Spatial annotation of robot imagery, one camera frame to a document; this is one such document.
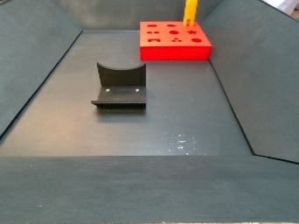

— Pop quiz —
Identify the yellow double-square peg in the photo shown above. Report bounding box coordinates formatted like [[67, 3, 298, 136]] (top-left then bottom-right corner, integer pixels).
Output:
[[183, 0, 199, 26]]

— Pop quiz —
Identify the red shape-sorting board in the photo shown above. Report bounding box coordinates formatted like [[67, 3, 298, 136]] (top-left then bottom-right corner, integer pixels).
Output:
[[141, 21, 213, 60]]

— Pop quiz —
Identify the black curved holder stand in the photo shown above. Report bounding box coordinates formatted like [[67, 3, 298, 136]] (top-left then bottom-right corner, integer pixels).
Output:
[[91, 63, 147, 108]]

